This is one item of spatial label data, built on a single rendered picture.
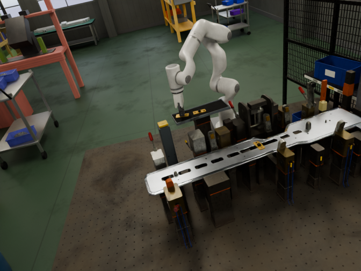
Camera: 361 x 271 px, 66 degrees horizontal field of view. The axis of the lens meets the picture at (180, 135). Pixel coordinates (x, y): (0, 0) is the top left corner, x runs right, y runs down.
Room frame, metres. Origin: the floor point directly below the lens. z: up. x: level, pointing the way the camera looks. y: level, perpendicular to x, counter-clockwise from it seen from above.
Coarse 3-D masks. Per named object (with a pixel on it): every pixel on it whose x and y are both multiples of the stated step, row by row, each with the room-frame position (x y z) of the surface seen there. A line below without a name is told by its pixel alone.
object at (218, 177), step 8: (208, 176) 1.12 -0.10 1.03; (216, 176) 1.11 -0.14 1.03; (224, 176) 1.10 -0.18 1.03; (208, 184) 1.06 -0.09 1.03; (216, 184) 1.06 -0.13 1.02; (224, 184) 1.06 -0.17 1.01; (208, 192) 1.06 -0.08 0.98; (216, 192) 1.06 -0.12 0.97; (224, 192) 1.07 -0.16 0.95; (208, 200) 1.11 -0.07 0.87; (216, 200) 1.06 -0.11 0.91; (224, 200) 1.06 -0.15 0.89; (216, 208) 1.06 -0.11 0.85; (224, 208) 1.06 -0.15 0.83; (216, 216) 1.05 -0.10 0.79; (224, 216) 1.06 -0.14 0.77; (232, 216) 1.07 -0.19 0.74; (216, 224) 1.05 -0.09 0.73; (224, 224) 1.06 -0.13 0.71
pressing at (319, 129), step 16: (336, 112) 1.49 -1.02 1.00; (288, 128) 1.43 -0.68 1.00; (304, 128) 1.40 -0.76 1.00; (320, 128) 1.36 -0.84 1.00; (240, 144) 1.38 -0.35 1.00; (272, 144) 1.31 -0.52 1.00; (288, 144) 1.28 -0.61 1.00; (192, 160) 1.33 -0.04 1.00; (208, 160) 1.29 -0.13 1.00; (224, 160) 1.26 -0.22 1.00; (240, 160) 1.23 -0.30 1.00; (160, 176) 1.25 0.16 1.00; (176, 176) 1.21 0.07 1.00; (192, 176) 1.18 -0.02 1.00; (160, 192) 1.12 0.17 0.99
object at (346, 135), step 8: (336, 136) 1.22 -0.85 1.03; (344, 136) 1.18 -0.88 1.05; (352, 136) 1.17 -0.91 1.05; (336, 144) 1.21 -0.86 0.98; (344, 144) 1.16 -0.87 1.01; (352, 144) 1.16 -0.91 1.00; (336, 152) 1.20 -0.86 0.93; (344, 152) 1.15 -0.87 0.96; (336, 160) 1.20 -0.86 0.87; (344, 160) 1.16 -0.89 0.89; (336, 168) 1.19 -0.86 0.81; (344, 168) 1.16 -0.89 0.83; (328, 176) 1.23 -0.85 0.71; (336, 176) 1.18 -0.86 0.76; (344, 176) 1.16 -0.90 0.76; (336, 184) 1.17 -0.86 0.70
